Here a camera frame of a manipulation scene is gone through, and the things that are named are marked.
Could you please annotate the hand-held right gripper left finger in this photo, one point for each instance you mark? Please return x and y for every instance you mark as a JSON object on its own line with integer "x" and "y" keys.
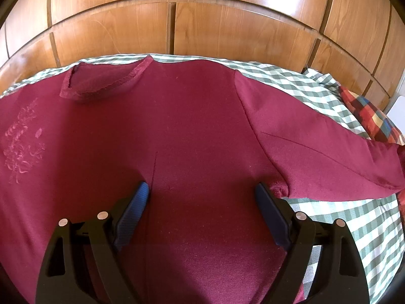
{"x": 138, "y": 200}

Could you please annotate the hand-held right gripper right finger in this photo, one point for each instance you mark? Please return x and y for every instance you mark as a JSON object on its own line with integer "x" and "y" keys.
{"x": 266, "y": 201}

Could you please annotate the maroon sweater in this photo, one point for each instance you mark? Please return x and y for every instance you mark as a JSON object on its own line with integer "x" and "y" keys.
{"x": 189, "y": 126}

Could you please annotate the green checkered bed sheet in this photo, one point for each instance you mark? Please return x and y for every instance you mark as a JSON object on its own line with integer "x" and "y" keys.
{"x": 345, "y": 228}

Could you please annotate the multicolour plaid pillow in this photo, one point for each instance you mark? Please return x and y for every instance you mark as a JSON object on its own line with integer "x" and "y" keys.
{"x": 373, "y": 117}

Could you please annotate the wooden panel headboard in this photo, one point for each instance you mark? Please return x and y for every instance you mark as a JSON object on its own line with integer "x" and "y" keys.
{"x": 202, "y": 15}

